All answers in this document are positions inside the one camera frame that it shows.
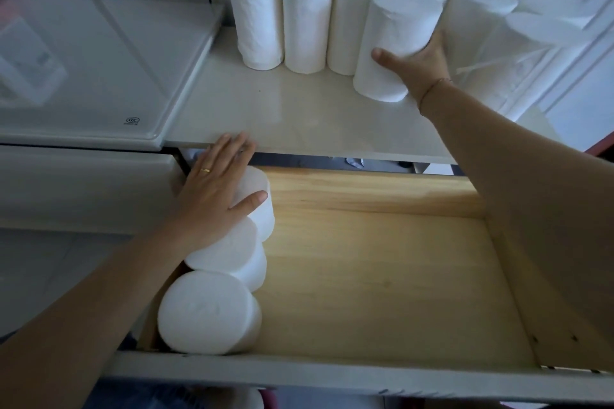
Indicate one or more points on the wooden drawer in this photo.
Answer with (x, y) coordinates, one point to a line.
(374, 279)

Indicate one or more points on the person's right thumb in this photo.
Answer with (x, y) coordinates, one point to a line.
(387, 59)

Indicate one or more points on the person's left forearm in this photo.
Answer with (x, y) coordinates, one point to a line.
(81, 322)

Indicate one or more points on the person's left little finger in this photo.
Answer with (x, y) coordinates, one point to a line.
(200, 162)

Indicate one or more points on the person's right hand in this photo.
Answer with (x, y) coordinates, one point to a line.
(424, 68)

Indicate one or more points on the clear plastic packaging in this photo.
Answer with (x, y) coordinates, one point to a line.
(566, 63)

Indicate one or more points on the person's left middle finger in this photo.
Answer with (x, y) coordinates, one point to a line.
(230, 154)

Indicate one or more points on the blue trousers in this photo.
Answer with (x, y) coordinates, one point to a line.
(139, 396)

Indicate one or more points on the person's left thumb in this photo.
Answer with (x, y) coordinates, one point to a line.
(249, 201)

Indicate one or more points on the cluster of white rolls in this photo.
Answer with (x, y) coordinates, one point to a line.
(307, 15)

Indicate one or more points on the white toilet paper roll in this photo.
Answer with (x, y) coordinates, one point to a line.
(395, 20)
(261, 224)
(230, 256)
(206, 313)

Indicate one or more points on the person's left hand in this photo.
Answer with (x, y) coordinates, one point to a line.
(206, 202)

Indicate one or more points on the person's right forearm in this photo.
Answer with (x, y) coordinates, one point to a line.
(537, 183)

